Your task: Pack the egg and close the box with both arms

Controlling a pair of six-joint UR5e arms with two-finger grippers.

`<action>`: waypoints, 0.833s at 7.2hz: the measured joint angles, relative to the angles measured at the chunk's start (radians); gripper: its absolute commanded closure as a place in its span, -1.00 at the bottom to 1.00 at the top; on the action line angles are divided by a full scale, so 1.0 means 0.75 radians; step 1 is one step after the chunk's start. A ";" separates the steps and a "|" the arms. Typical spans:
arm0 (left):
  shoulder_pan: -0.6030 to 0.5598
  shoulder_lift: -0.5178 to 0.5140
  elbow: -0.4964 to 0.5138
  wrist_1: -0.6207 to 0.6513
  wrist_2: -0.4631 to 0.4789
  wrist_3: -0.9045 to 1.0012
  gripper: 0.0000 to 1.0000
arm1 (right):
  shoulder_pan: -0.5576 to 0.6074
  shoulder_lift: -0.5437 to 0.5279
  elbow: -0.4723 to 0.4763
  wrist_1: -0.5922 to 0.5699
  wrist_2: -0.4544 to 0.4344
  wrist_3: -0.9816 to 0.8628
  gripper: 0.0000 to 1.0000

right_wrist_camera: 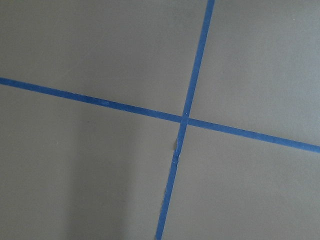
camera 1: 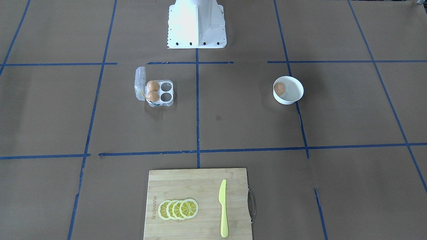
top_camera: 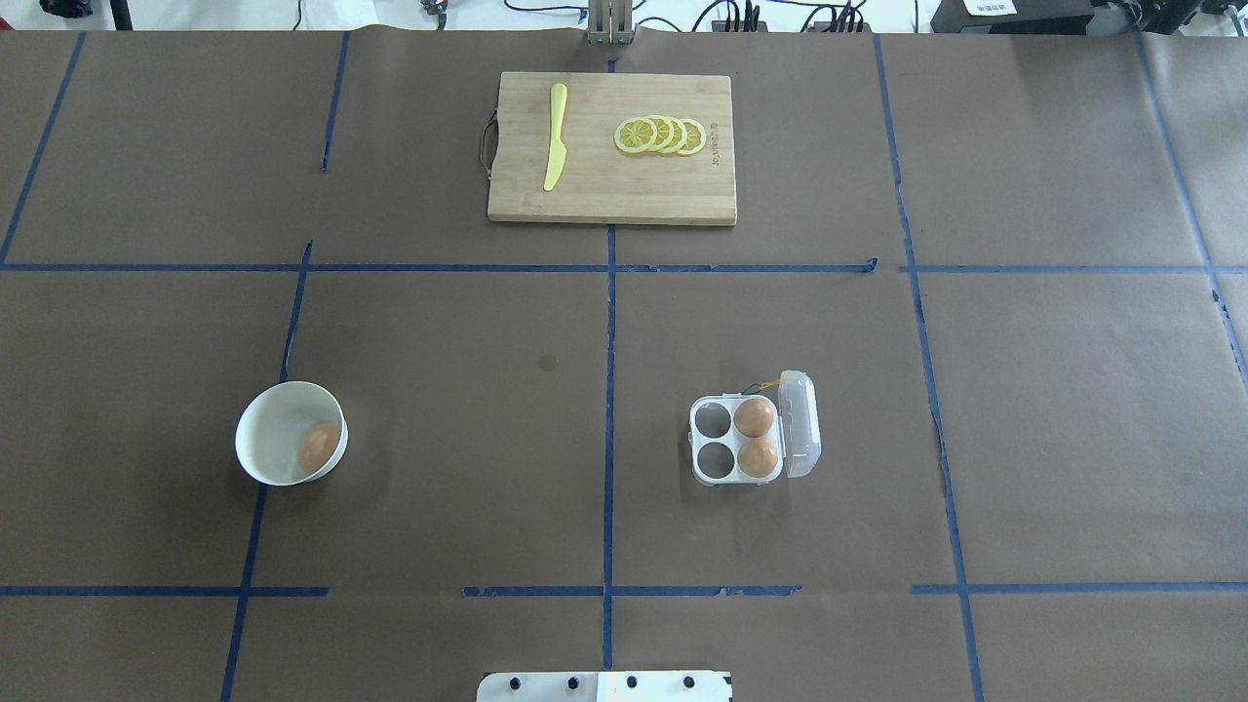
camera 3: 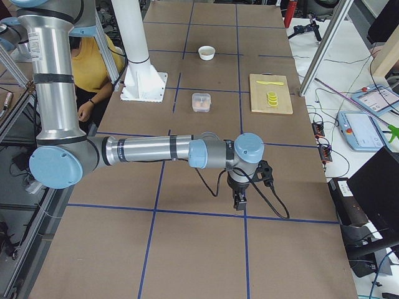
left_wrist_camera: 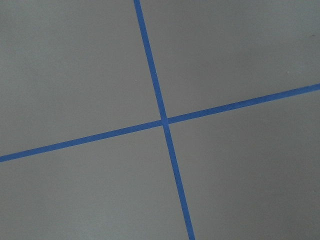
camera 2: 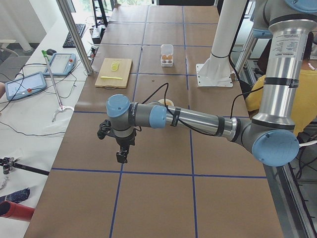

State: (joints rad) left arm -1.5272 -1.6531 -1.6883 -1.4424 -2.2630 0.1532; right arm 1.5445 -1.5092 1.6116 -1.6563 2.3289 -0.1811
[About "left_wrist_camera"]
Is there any blue tape line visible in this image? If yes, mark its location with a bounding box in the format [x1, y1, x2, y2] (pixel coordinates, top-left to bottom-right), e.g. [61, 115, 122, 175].
[0, 83, 320, 162]

